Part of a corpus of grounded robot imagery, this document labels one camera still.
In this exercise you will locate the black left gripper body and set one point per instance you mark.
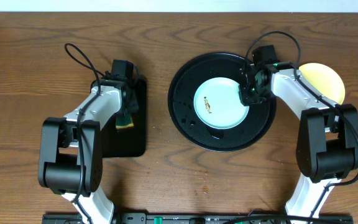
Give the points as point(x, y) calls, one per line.
point(130, 106)

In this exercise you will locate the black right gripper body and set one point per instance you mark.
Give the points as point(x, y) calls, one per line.
point(253, 94)

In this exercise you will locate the green yellow sponge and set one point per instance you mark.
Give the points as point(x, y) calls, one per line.
point(124, 121)

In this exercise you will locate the light green plate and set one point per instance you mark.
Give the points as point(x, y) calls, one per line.
point(217, 103)

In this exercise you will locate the yellow plate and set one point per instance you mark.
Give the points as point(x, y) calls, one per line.
point(325, 80)

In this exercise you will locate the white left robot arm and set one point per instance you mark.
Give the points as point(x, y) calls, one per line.
point(71, 160)

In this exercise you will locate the rectangular black tray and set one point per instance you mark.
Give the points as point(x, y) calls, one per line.
point(127, 142)

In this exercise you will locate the round black tray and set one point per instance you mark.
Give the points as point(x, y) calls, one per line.
point(182, 112)

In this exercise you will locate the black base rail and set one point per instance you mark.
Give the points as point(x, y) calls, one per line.
point(142, 218)

